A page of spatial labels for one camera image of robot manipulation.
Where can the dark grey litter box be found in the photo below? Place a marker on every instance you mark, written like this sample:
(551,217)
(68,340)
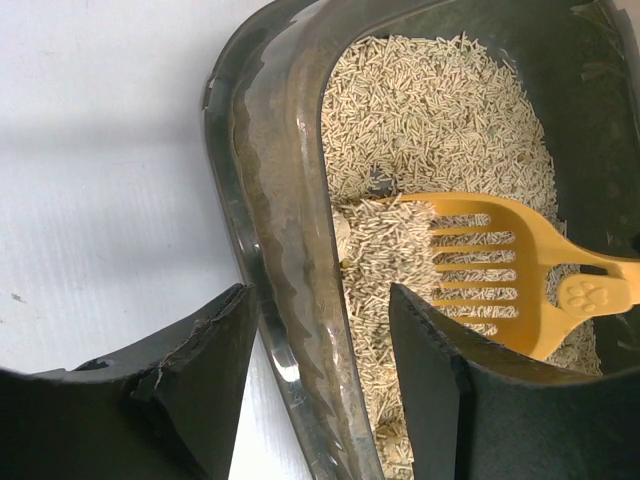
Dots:
(579,61)

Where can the cat litter granules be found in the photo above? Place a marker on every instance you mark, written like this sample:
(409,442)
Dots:
(410,115)

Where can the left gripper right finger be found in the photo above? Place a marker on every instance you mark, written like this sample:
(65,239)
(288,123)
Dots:
(478,410)

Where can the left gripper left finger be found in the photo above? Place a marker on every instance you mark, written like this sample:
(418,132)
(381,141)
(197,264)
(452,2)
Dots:
(165,407)

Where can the yellow plastic litter scoop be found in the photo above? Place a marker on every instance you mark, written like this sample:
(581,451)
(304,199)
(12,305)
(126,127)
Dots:
(540,326)

